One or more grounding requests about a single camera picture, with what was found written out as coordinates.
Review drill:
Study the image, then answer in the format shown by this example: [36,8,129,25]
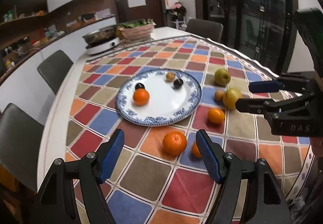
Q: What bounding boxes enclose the large yellow pear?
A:
[222,88,242,110]

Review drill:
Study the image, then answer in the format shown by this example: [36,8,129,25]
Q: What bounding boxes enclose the green apple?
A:
[214,68,231,87]

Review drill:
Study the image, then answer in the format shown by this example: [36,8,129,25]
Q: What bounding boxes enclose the small brown fruit hidden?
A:
[214,90,224,101]

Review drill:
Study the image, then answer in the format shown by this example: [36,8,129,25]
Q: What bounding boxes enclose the dark plum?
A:
[173,79,183,89]
[135,83,145,90]

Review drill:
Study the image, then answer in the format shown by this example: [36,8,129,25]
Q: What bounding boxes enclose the small brown round fruit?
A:
[166,72,176,82]

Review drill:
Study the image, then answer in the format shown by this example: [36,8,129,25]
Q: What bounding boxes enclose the small orange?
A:
[191,141,201,158]

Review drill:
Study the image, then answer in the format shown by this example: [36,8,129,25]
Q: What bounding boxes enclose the large orange front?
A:
[162,131,187,156]

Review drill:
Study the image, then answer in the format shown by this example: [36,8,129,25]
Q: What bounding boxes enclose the person right hand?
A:
[310,137,323,157]

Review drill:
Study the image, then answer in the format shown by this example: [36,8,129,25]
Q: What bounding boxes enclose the grey chair right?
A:
[186,19,223,42]

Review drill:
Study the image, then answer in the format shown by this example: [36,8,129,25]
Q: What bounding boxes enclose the grey chair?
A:
[37,50,73,95]
[186,19,223,42]
[0,103,44,192]

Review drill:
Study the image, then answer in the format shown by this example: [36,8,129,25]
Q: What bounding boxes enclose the grey chair near left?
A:
[0,103,44,192]

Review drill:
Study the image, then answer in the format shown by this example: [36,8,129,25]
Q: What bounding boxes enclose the blue white porcelain plate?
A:
[115,68,202,127]

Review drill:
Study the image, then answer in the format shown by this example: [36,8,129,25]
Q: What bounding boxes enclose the glass sliding door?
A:
[195,0,298,74]

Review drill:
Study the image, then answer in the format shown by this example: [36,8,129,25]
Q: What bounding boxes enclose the colourful checkered table mat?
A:
[65,36,313,223]

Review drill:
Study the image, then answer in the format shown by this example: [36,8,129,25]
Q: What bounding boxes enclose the stroller with pink item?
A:
[165,2,187,31]

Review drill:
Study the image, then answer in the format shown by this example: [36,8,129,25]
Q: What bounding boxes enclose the grey chair far left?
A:
[37,50,73,95]

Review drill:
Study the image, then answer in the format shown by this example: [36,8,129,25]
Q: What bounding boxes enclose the pink basket with greens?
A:
[116,19,155,42]

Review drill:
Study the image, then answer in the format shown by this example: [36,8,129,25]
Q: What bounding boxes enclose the white induction cooker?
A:
[85,37,121,55]

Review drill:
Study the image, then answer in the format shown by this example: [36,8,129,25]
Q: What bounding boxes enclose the steel pan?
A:
[82,25,117,45]

